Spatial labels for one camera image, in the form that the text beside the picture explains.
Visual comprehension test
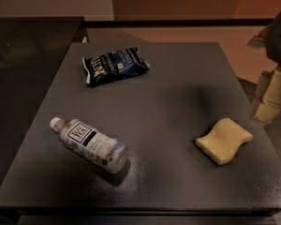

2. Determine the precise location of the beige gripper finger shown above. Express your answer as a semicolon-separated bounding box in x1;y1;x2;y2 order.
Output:
252;65;281;122

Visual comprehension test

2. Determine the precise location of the clear plastic water bottle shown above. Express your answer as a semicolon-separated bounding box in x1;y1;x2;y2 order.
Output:
50;117;128;174

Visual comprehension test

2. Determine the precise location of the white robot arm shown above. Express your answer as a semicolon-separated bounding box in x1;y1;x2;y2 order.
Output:
251;11;281;122

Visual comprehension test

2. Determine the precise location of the yellow curved sponge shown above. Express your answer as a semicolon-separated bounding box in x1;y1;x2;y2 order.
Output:
195;118;254;166

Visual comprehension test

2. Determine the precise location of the blue snack bag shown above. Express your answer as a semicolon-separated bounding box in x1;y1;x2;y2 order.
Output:
81;47;150;87

